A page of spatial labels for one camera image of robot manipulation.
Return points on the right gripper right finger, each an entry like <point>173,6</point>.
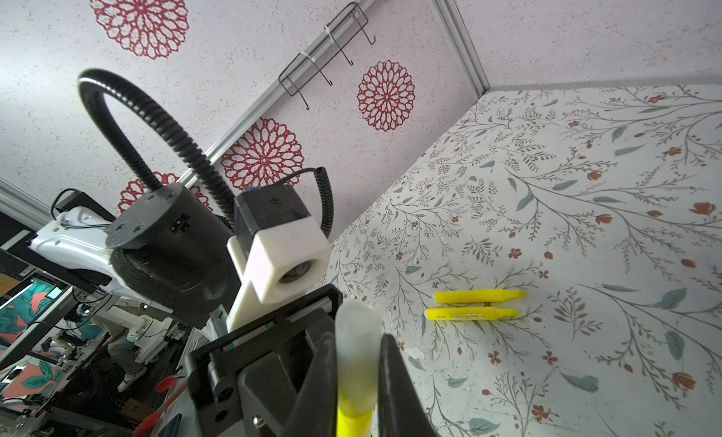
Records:
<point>400,413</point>

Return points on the yellow highlighter pen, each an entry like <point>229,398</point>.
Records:
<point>354,424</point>
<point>478,296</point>
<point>470,314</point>

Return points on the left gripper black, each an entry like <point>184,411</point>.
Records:
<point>250,380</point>

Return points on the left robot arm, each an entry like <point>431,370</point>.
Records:
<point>168,250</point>

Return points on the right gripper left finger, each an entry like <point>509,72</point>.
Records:
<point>315,410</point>

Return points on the black wire wall rack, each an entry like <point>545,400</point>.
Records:
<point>349,23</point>

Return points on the red handled pliers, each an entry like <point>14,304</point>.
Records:
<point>167,392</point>

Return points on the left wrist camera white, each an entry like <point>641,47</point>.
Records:
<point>278,250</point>

